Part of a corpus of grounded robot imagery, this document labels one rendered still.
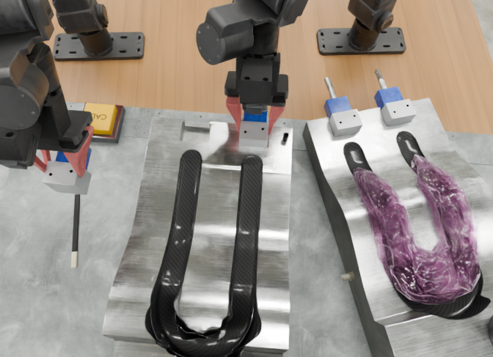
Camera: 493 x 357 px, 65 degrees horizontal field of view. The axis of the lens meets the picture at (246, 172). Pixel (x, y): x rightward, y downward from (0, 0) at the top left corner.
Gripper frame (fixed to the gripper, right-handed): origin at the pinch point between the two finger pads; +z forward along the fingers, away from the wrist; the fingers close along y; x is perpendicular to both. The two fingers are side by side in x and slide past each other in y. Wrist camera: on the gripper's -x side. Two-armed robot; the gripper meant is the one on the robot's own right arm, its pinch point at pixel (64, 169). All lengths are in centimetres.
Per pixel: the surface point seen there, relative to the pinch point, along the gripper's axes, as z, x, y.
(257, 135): -1.9, 10.7, 29.7
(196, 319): 10.3, -17.5, 23.1
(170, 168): 3.8, 6.4, 15.1
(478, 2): 19, 172, 142
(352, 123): -2, 18, 48
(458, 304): 13, -10, 64
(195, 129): 1.7, 15.8, 18.1
